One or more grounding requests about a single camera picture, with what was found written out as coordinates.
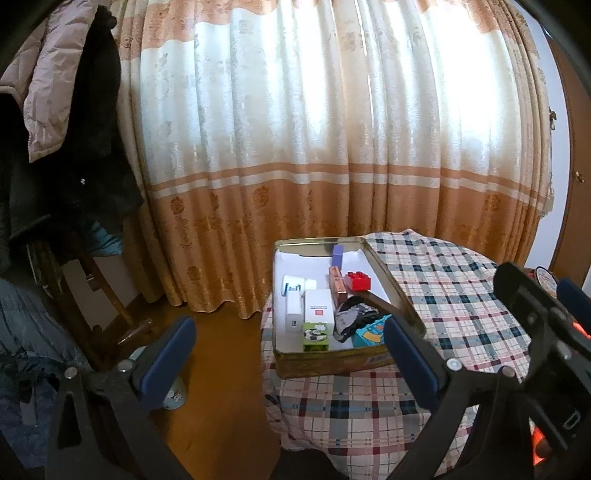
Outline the copper pink box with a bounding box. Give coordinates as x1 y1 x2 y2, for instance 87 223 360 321
329 265 352 305

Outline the gold metal tin box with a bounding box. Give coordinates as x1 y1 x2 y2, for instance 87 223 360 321
271 236 426 380

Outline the teal cloth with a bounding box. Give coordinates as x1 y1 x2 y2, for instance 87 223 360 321
85 222 125 257

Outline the plaid tablecloth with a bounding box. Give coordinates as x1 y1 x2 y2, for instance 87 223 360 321
259 229 536 462

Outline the teal building block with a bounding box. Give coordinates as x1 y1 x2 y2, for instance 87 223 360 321
353 316 393 348

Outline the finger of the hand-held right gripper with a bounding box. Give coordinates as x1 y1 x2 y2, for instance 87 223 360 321
555 277 591 352
493 261 578 370

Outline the pink quilted jacket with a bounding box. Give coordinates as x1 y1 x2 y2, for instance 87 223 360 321
0 0 100 163

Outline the brown wooden door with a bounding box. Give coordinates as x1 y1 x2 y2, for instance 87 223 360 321
547 28 591 287

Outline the slim white box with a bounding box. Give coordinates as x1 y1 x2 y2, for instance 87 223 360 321
285 295 304 334

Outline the white printed cup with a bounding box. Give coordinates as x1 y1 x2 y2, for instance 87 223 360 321
161 376 189 411

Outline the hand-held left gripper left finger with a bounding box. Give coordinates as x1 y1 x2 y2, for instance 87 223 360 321
44 315 198 480

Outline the curtain tieback tassel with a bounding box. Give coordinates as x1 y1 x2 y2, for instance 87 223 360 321
542 107 558 215

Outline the white box red label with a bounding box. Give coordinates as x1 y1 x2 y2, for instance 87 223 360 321
305 288 334 324

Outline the dark wooden chair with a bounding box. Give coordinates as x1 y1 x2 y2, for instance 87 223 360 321
28 240 155 370

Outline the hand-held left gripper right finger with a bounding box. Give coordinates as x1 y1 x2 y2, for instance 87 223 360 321
383 316 536 480

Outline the red building block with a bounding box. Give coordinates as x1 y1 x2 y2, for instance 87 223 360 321
344 271 372 292

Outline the black jacket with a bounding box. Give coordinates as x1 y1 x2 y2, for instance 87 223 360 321
0 9 146 273

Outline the grey blue padded jacket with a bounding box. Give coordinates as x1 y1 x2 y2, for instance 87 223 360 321
0 277 88 462

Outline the cream and orange curtain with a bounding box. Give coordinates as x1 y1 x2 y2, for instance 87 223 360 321
111 0 555 319

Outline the round cookie tin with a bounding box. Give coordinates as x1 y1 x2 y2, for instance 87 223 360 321
531 265 559 296

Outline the green soccer ball block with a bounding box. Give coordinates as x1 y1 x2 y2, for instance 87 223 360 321
302 322 331 352

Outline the white paper liner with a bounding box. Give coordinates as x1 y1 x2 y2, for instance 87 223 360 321
277 247 398 305

